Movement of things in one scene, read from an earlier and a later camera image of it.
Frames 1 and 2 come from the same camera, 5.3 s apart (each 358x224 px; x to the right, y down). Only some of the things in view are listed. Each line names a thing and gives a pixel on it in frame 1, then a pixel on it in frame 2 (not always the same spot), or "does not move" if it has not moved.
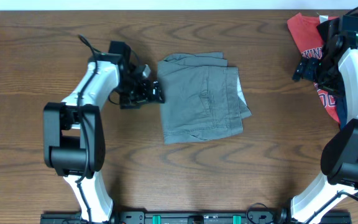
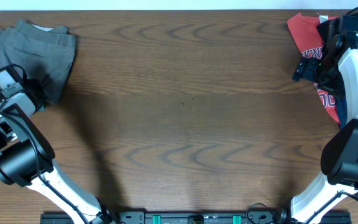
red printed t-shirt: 311,43 does not move
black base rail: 196,216 does not move
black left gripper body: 134,91 to 36,87
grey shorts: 202,98 to 45,54
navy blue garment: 342,111 does not move
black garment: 325,27 does not move
